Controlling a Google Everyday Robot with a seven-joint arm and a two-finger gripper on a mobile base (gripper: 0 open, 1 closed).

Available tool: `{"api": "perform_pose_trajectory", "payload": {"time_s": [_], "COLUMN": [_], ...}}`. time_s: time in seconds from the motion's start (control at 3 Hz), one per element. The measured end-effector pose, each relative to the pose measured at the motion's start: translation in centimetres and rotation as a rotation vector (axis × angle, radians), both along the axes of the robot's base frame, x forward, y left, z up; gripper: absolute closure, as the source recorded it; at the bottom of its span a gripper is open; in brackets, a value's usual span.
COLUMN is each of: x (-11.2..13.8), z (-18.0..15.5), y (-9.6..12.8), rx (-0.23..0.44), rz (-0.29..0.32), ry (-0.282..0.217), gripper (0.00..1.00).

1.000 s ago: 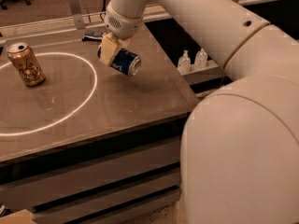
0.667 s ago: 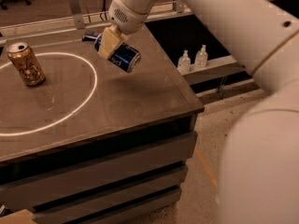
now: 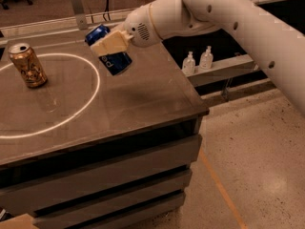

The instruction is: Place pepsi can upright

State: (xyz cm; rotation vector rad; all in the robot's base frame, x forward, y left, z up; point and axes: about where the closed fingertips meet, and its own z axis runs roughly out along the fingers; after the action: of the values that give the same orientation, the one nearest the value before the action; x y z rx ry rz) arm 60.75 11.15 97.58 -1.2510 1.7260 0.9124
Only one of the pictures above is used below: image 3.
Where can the blue pepsi can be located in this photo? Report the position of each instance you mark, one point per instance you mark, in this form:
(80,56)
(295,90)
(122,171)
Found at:
(115,63)

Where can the metal railing frame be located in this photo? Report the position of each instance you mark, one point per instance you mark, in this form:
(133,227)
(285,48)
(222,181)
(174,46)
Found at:
(23,18)

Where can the right clear sanitizer bottle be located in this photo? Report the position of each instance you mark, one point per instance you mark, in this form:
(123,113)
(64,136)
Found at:
(206,59)

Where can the gold soda can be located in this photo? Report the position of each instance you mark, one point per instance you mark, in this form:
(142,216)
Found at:
(25,60)

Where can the clear sanitizer bottle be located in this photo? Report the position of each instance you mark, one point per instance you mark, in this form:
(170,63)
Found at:
(188,64)
(206,59)

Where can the grey metal shelf ledge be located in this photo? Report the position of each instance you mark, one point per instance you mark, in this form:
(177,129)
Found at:
(224,69)

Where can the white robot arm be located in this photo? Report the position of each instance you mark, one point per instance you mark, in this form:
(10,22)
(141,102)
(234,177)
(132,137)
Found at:
(277,48)

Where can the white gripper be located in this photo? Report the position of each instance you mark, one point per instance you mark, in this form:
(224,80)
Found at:
(137,26)

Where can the left clear sanitizer bottle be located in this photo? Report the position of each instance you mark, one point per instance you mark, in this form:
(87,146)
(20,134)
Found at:
(188,64)

